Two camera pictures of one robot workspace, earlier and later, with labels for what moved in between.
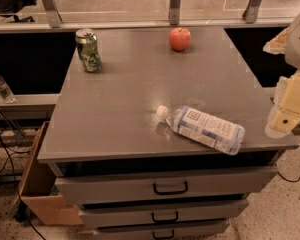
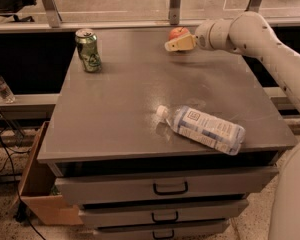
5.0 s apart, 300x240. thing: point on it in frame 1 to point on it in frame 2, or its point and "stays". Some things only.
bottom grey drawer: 206,231 stays
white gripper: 299,40 to 202,36
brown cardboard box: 37,190 stays
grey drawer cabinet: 132,176 stays
